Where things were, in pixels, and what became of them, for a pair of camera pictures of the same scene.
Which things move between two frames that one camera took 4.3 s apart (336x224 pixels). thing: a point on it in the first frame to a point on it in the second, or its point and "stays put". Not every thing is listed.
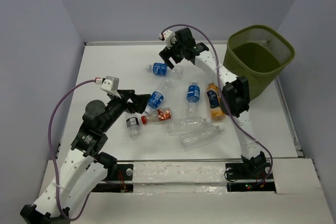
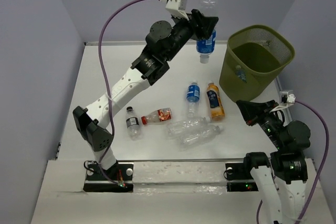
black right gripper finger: x=178 y=52 to x=249 y=110
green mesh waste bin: x=259 y=52 stays put
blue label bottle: x=192 y=96 stays put
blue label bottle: x=160 y=68 to x=240 y=73
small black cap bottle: x=133 y=126 stays put
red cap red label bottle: x=161 y=114 stays put
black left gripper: x=139 y=100 to x=204 y=24
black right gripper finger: x=165 y=55 to x=250 y=110
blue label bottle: x=157 y=97 to x=205 y=48
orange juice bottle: x=217 y=112 stays put
